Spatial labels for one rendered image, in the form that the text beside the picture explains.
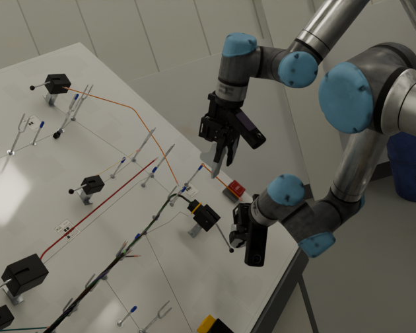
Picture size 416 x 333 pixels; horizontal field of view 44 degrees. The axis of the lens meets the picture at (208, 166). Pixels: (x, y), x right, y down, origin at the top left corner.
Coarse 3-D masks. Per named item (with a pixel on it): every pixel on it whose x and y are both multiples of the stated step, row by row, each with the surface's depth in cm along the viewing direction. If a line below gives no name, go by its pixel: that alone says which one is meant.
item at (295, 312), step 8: (296, 288) 173; (296, 296) 172; (288, 304) 166; (296, 304) 172; (304, 304) 177; (288, 312) 165; (296, 312) 171; (304, 312) 177; (280, 320) 160; (288, 320) 165; (296, 320) 170; (304, 320) 176; (280, 328) 159; (288, 328) 164; (296, 328) 170; (304, 328) 175
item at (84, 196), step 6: (84, 180) 131; (90, 180) 132; (96, 180) 133; (84, 186) 131; (90, 186) 130; (96, 186) 131; (102, 186) 133; (72, 192) 129; (78, 192) 136; (84, 192) 135; (90, 192) 132; (84, 198) 135
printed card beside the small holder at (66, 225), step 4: (64, 220) 128; (68, 220) 129; (60, 224) 127; (64, 224) 128; (68, 224) 128; (72, 224) 129; (56, 228) 126; (60, 228) 126; (64, 228) 127; (68, 228) 128; (76, 228) 129; (60, 232) 126; (64, 232) 126; (72, 232) 127; (76, 232) 128; (80, 232) 129; (68, 236) 126; (72, 236) 127; (76, 236) 127; (68, 240) 125
